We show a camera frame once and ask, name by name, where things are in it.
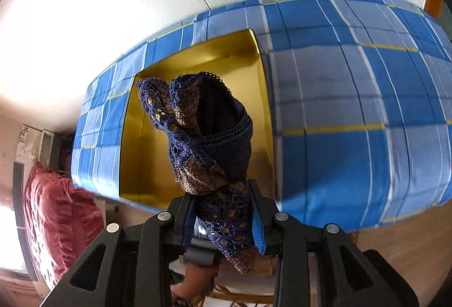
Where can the wooden door frame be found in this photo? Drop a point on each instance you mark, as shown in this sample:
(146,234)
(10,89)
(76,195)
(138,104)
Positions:
(433,8)

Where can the navy gold lace cloth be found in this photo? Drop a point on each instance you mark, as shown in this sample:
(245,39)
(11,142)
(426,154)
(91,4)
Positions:
(209,133)

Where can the red pleated cushion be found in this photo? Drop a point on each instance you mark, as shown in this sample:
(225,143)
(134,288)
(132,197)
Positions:
(61,221)

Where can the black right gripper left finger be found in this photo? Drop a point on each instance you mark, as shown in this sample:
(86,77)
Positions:
(129,266)

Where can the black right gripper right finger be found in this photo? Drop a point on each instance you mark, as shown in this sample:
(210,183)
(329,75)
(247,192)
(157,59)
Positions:
(321,266)

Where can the blue plaid tablecloth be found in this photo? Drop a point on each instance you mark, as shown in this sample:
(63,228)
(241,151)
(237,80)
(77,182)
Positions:
(360,96)

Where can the gold rectangular tray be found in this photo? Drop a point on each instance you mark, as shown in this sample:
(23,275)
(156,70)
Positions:
(145,172)

